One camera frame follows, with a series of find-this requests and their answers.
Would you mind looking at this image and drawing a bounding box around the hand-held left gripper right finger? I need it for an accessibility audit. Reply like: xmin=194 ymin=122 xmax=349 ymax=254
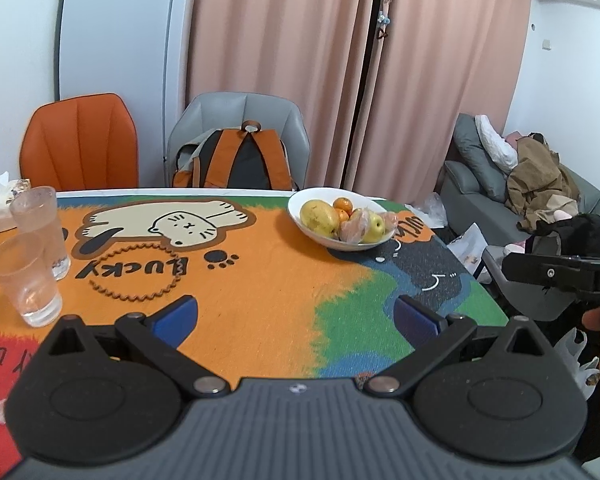
xmin=364 ymin=295 xmax=556 ymax=398

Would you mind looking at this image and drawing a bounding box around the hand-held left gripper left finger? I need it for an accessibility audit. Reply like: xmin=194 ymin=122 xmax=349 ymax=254
xmin=44 ymin=295 xmax=231 ymax=400

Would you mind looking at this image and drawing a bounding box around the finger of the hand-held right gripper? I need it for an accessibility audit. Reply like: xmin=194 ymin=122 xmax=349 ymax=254
xmin=501 ymin=252 xmax=597 ymax=295

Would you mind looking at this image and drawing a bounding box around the yellow green pear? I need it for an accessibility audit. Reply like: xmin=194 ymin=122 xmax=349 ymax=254
xmin=362 ymin=212 xmax=386 ymax=244

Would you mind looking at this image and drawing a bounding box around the white ceramic bowl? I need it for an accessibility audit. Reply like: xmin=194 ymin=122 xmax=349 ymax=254
xmin=287 ymin=187 xmax=404 ymax=252

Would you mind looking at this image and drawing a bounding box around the large yellow mango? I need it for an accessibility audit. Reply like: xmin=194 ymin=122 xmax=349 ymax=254
xmin=299 ymin=199 xmax=341 ymax=237

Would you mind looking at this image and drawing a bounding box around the black jacket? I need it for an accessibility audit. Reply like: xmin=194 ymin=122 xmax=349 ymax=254
xmin=522 ymin=212 xmax=600 ymax=262

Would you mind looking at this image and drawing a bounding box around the white plastic bag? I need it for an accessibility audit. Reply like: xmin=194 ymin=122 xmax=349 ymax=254
xmin=447 ymin=222 xmax=489 ymax=277
xmin=554 ymin=327 xmax=600 ymax=402

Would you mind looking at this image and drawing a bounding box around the brown coat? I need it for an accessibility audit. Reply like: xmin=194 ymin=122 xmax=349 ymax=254
xmin=504 ymin=134 xmax=579 ymax=234

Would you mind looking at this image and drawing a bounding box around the grey sofa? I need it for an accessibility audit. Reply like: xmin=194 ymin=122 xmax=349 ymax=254
xmin=436 ymin=112 xmax=600 ymax=263

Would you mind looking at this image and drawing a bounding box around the clear plastic bag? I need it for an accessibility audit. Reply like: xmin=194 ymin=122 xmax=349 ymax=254
xmin=406 ymin=192 xmax=449 ymax=229

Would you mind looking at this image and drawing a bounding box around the grey pillow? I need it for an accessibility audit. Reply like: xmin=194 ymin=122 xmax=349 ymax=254
xmin=452 ymin=113 xmax=512 ymax=204

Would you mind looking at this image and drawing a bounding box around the white pillow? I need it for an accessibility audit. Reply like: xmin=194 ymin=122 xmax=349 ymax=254
xmin=473 ymin=114 xmax=519 ymax=174

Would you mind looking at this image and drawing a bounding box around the clear plastic cup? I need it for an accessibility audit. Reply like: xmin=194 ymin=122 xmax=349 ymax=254
xmin=0 ymin=232 xmax=64 ymax=328
xmin=9 ymin=185 xmax=71 ymax=282

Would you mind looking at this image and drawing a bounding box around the orange and black backpack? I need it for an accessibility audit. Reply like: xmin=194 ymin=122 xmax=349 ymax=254
xmin=172 ymin=120 xmax=297 ymax=191

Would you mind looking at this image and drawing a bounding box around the orange chair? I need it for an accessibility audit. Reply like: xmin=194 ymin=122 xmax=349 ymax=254
xmin=19 ymin=92 xmax=140 ymax=192

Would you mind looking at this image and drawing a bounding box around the tissue pack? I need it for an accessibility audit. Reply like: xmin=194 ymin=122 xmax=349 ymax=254
xmin=0 ymin=172 xmax=34 ymax=235

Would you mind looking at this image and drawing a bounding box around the grey chair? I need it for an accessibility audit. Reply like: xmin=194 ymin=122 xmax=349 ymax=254
xmin=165 ymin=92 xmax=311 ymax=192

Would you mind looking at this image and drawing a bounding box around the pink curtain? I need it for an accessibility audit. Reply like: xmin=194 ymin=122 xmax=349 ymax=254
xmin=345 ymin=0 xmax=533 ymax=201
xmin=186 ymin=0 xmax=381 ymax=192

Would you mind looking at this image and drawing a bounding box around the white fridge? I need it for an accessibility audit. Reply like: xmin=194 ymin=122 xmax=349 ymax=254
xmin=57 ymin=0 xmax=197 ymax=111

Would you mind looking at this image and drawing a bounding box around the small hanging charm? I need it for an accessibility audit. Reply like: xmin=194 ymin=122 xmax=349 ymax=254
xmin=376 ymin=0 xmax=397 ymax=42

